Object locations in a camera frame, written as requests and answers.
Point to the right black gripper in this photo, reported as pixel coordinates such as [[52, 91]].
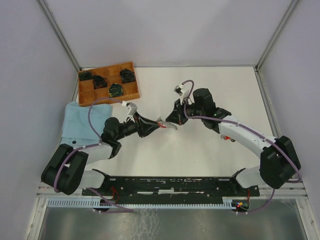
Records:
[[176, 116]]

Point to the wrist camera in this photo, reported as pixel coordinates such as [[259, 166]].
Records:
[[183, 92], [131, 108]]

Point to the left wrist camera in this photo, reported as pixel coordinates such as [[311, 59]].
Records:
[[131, 108]]

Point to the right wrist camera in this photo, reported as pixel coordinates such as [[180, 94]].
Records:
[[183, 92]]

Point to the black coil top left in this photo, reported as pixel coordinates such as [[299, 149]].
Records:
[[84, 76]]

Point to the wooden compartment tray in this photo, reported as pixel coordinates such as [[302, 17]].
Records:
[[87, 94]]

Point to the black coil with green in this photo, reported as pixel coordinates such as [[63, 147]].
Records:
[[115, 90]]

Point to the black coil top right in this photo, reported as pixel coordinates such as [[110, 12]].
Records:
[[127, 76]]

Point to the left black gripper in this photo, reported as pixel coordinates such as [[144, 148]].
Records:
[[144, 126]]

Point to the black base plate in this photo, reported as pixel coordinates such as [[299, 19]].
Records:
[[173, 190]]

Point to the red tag key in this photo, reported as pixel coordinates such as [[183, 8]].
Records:
[[227, 138]]

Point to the light blue cloth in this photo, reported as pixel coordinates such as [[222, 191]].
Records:
[[82, 126]]

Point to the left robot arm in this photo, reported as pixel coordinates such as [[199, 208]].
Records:
[[66, 171]]

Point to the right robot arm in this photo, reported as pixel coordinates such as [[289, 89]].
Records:
[[278, 160]]

